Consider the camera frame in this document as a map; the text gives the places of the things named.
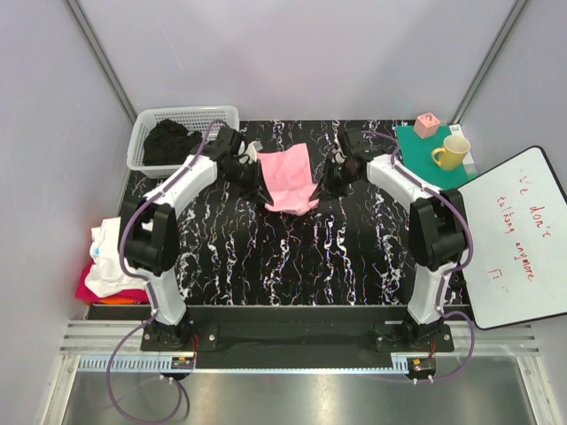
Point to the yellow mug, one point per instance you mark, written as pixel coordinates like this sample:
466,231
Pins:
451,153

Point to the green cutting mat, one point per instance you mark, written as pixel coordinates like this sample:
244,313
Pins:
416,153

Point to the white whiteboard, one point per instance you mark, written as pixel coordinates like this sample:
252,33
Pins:
516,214

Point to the pink cube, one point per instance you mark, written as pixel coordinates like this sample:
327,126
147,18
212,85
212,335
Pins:
426,125

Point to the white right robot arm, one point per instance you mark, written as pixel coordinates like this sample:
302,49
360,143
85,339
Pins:
439,238

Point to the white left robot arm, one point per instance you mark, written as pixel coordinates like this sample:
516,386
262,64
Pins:
149,241

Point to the black t shirt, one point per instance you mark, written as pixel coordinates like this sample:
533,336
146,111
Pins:
169,144

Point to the orange folded t shirt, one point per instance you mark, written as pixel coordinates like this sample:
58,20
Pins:
115,301

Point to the pink t shirt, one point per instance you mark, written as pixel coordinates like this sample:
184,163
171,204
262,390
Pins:
288,177

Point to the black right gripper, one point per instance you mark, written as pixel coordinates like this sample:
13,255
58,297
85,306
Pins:
326,187

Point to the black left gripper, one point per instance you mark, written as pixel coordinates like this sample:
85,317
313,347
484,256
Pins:
252,189

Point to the white plastic basket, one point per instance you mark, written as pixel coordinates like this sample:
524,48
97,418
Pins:
193,118

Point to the magenta folded t shirt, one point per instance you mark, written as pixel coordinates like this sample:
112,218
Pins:
87,296

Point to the white folded t shirt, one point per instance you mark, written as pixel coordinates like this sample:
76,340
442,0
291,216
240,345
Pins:
106,278

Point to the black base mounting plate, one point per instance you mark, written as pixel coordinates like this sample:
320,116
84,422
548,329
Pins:
382,328

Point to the white slotted cable duct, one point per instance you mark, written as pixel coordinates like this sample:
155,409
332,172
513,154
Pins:
161,363

